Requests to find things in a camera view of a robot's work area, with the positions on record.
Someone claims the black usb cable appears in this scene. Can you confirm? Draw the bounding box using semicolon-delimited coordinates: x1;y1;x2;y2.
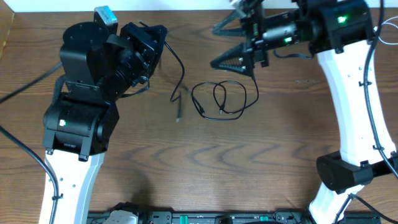
190;73;260;121
138;20;186;123

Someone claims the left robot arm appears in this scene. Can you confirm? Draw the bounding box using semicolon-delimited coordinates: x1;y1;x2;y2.
39;22;167;223

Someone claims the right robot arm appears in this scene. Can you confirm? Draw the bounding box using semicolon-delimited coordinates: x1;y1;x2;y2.
211;0;397;223

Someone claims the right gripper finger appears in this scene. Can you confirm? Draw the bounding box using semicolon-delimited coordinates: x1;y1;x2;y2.
212;7;249;38
210;43;254;77

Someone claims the cardboard box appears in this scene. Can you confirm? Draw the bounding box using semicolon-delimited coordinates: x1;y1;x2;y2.
0;0;15;58

